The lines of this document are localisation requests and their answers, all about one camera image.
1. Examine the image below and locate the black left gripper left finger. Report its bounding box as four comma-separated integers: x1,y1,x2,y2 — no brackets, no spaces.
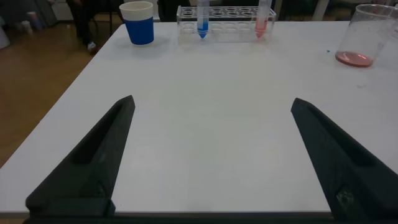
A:
24,95,136,218

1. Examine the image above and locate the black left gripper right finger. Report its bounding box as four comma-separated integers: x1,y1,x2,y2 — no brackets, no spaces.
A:
290,97,398,224

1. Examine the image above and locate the blue pigment test tube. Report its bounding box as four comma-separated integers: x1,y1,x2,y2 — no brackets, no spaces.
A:
196,0,211,40

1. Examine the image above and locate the clear glass beaker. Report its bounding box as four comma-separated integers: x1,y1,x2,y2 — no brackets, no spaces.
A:
335,3,398,68

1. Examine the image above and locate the red pigment test tube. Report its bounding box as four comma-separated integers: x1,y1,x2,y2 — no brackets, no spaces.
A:
254,0,273,39

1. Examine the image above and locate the clear acrylic test tube rack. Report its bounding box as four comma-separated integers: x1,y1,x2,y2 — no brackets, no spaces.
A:
176,4,277,44

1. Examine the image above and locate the blue white paper cup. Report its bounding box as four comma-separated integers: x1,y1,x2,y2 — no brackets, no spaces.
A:
119,1,155,46

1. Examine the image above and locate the man in white shirt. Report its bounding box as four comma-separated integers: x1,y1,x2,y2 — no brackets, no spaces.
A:
65,0,100,54

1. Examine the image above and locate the black metal chair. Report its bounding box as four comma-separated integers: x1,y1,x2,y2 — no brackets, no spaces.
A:
105,0,125,37

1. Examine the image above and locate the small white paper cup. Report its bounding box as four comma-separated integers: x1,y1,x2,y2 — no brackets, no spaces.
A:
21,20,34,34

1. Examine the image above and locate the purple cup stack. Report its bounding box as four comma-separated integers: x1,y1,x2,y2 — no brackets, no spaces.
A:
26,11,43,31

